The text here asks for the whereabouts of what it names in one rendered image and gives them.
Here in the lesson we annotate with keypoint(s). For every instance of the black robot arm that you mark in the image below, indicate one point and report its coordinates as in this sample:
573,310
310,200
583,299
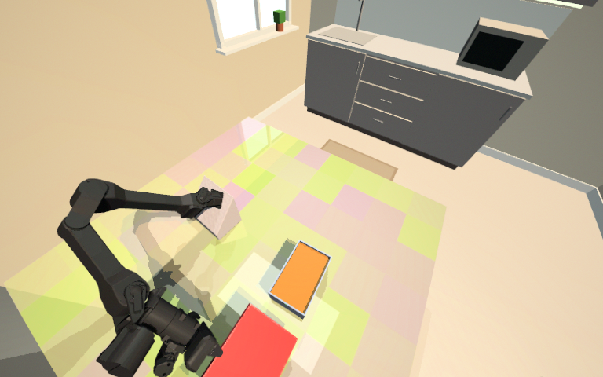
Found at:
121,290

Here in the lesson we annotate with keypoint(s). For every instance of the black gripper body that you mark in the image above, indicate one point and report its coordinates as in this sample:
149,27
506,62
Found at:
185,330

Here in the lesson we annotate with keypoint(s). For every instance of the red rectangular lid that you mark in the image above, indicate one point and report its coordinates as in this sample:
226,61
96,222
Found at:
256,347

